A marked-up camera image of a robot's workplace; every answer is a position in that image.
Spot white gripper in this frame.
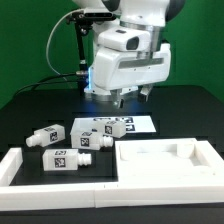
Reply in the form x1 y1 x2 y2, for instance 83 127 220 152
93 27 171 108

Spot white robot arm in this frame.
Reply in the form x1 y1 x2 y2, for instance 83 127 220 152
72 0 186 107

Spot white marker sheet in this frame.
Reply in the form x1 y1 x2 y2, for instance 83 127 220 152
71 115 156 133

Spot white U-shaped fence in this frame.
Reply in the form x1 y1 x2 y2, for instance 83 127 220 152
0 149 224 211

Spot black cables on table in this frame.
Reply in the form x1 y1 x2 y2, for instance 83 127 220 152
12 71 88 98

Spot black camera on stand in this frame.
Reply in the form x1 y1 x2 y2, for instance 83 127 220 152
66 7 117 101

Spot grey camera cable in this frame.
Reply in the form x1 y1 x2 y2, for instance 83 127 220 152
45 9 84 76

